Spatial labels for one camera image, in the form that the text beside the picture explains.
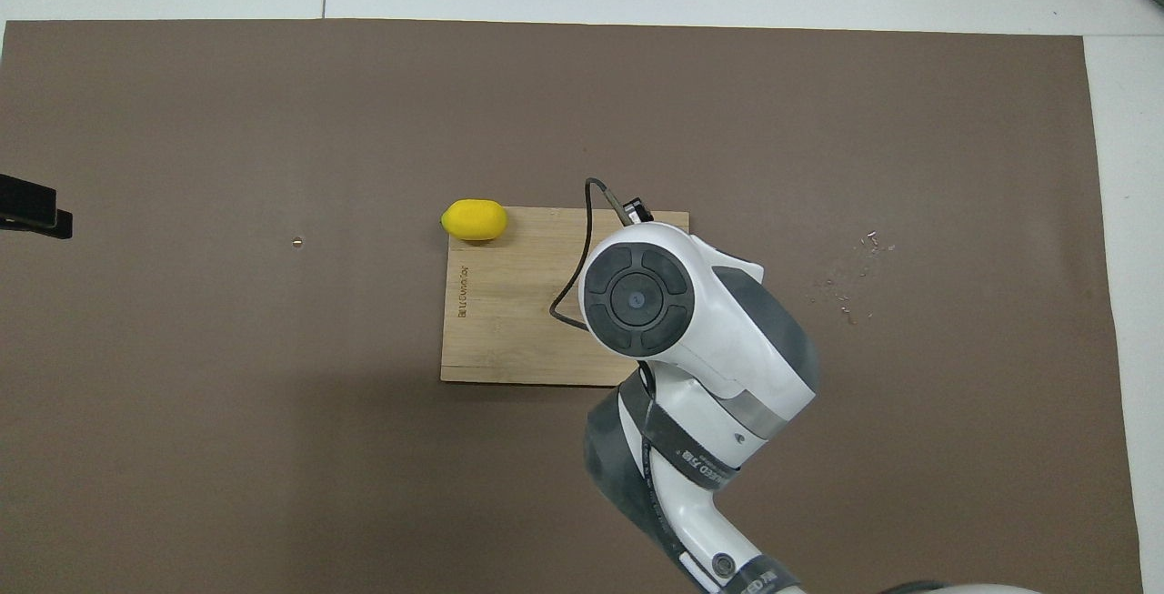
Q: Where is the yellow lemon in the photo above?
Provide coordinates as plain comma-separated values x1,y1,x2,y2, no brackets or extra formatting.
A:
441,199,508,242

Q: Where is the brown paper table mat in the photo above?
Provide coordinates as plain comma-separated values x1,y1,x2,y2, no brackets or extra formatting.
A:
0,19,1145,594

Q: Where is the bamboo cutting board, metal handle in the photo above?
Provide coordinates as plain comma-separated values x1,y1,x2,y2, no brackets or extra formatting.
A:
441,206,689,388

